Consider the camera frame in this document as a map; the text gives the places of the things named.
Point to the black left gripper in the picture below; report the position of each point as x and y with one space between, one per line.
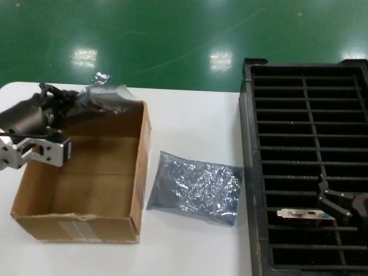
26 115

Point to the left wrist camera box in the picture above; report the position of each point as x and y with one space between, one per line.
66 151

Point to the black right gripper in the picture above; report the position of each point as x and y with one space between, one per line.
362 205

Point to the grey translucent antistatic bag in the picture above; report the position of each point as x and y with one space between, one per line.
126 92
195 187

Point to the silver foil scrap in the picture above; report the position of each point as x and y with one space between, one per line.
101 78

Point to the black slotted plastic container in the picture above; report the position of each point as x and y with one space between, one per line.
248 172

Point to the open brown cardboard box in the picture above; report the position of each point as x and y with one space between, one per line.
86 230

